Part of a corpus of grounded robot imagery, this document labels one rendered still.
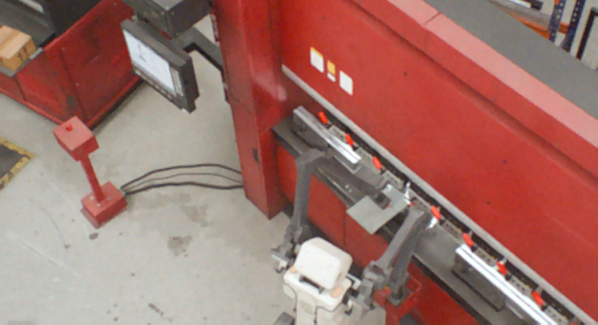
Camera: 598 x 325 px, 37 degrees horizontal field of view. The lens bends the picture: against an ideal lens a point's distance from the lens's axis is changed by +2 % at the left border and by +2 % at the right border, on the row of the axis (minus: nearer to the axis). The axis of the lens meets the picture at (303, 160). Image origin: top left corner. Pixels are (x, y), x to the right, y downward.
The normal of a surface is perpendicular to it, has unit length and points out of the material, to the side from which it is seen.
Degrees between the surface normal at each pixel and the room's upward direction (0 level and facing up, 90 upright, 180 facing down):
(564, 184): 90
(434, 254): 0
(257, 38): 90
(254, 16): 90
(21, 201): 0
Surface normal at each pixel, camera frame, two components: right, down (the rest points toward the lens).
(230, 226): -0.04, -0.59
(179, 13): 0.72, 0.54
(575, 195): -0.75, 0.55
